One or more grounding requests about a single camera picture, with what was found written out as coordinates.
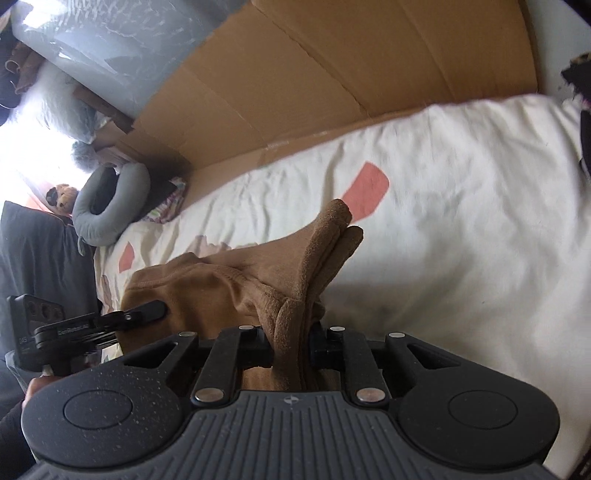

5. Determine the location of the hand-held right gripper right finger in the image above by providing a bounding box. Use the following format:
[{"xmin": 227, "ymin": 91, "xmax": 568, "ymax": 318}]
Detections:
[{"xmin": 308, "ymin": 326, "xmax": 462, "ymax": 407}]

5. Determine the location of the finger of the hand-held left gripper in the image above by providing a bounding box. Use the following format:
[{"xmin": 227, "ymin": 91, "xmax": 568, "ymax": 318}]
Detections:
[{"xmin": 99, "ymin": 300, "xmax": 168, "ymax": 333}]

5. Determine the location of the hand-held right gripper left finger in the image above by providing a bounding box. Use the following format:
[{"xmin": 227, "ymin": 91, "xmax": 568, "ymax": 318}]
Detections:
[{"xmin": 124, "ymin": 325, "xmax": 277, "ymax": 407}]

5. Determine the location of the brown printed t-shirt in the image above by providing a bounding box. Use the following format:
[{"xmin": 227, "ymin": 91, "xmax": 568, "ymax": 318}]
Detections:
[{"xmin": 120, "ymin": 198, "xmax": 365, "ymax": 393}]

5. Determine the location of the person's left hand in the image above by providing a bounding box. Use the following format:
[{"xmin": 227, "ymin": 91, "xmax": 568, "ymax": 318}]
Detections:
[{"xmin": 23, "ymin": 375, "xmax": 65, "ymax": 407}]

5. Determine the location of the dark grey pillow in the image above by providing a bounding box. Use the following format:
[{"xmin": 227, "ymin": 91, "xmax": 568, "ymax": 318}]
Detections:
[{"xmin": 0, "ymin": 200, "xmax": 100, "ymax": 365}]

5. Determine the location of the grey neck pillow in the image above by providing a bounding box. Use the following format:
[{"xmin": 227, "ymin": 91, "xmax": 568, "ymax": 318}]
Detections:
[{"xmin": 71, "ymin": 161, "xmax": 151, "ymax": 257}]

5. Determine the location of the floral patterned cloth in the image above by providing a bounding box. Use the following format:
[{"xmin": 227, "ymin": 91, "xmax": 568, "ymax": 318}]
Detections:
[{"xmin": 145, "ymin": 178, "xmax": 188, "ymax": 224}]

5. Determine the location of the black flat pad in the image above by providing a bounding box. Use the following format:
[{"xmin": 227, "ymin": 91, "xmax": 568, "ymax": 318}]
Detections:
[{"xmin": 143, "ymin": 178, "xmax": 181, "ymax": 217}]

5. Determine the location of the brown teddy bear toy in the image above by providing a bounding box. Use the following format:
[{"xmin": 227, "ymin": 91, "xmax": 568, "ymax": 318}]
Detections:
[{"xmin": 45, "ymin": 185, "xmax": 79, "ymax": 214}]

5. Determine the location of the clear plastic bag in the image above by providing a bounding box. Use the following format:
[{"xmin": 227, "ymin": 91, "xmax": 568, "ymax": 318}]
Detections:
[{"xmin": 71, "ymin": 141, "xmax": 100, "ymax": 174}]

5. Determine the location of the cream bear print blanket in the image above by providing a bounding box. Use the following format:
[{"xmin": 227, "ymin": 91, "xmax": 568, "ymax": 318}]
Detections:
[{"xmin": 92, "ymin": 95, "xmax": 591, "ymax": 476}]

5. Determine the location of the white pillow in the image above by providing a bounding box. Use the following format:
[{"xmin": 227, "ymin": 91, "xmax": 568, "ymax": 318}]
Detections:
[{"xmin": 18, "ymin": 65, "xmax": 100, "ymax": 144}]

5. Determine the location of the grey plastic-wrapped mattress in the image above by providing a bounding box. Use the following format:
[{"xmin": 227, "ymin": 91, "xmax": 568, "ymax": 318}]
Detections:
[{"xmin": 9, "ymin": 0, "xmax": 252, "ymax": 121}]

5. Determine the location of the flat brown cardboard sheet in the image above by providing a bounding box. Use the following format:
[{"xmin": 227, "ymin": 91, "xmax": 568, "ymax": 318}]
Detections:
[{"xmin": 90, "ymin": 0, "xmax": 541, "ymax": 185}]

